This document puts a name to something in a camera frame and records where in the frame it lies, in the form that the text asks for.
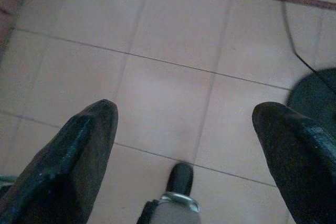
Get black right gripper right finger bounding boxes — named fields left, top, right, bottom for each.
left=251, top=101, right=336, bottom=224

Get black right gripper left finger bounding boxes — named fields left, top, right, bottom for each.
left=0, top=99, right=119, bottom=224

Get black round base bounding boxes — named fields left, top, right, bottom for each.
left=286, top=67, right=336, bottom=131

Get thin black floor cable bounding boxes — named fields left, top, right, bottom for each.
left=280, top=0, right=336, bottom=89

